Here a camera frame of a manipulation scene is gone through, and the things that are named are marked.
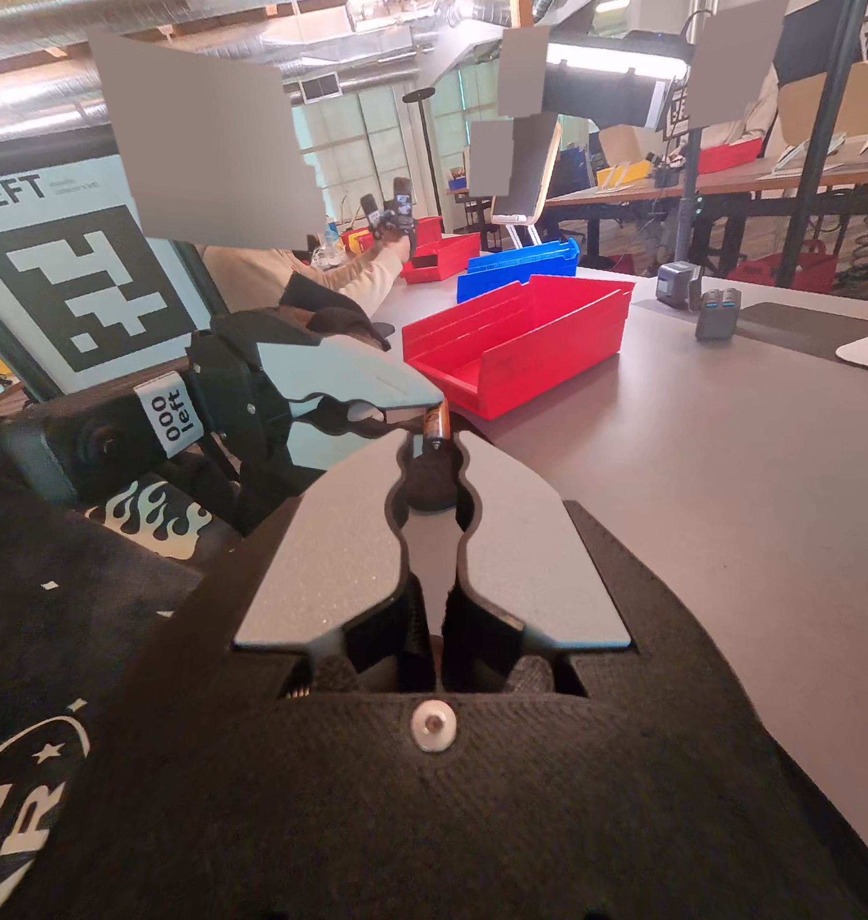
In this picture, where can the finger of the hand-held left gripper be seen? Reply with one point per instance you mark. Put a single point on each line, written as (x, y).
(333, 445)
(355, 370)

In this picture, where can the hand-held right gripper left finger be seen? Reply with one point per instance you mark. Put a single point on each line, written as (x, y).
(333, 560)

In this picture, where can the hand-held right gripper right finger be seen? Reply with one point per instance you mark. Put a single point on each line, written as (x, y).
(541, 568)

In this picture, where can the large red storage bin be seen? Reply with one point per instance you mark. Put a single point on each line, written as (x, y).
(549, 316)

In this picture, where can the person's left forearm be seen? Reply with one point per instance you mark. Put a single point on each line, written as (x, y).
(333, 320)

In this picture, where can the clear water bottle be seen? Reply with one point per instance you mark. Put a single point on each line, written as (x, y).
(331, 241)

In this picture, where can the black framed marker sign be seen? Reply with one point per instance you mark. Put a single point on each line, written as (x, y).
(81, 287)

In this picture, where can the blue storage bin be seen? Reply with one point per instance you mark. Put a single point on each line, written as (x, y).
(520, 273)

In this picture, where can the dark panel on stand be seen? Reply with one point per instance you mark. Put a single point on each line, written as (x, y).
(538, 172)

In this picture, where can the black floor lamp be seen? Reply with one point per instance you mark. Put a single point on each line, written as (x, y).
(419, 93)

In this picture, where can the ceiling air vent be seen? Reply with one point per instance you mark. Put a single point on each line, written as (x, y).
(319, 88)

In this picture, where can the black printed shirt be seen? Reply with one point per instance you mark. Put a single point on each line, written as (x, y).
(45, 632)

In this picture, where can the grey desktop device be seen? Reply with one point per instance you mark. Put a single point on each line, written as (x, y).
(718, 313)
(674, 284)

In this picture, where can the yellow storage bins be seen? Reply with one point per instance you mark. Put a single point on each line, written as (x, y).
(624, 172)

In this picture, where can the dark grey desk mat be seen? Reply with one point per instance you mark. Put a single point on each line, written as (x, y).
(786, 323)

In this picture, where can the black light stand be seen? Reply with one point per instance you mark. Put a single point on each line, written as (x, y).
(685, 180)

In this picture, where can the red storage crate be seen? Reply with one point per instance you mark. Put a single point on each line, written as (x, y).
(800, 269)

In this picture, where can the lit studio light panel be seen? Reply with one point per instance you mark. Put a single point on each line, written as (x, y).
(606, 61)

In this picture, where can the wood edged office desk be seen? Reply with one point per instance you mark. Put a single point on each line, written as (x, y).
(764, 183)

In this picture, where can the black stand pole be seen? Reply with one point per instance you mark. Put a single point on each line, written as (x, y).
(822, 144)

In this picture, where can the pale wooden board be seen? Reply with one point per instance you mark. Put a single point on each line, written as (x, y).
(829, 108)

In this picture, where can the handheld camera rig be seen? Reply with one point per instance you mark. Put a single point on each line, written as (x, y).
(403, 198)
(369, 208)

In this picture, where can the silver air duct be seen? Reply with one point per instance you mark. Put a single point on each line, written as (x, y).
(117, 18)

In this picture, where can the framed wall marker sign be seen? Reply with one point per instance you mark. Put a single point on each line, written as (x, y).
(674, 108)

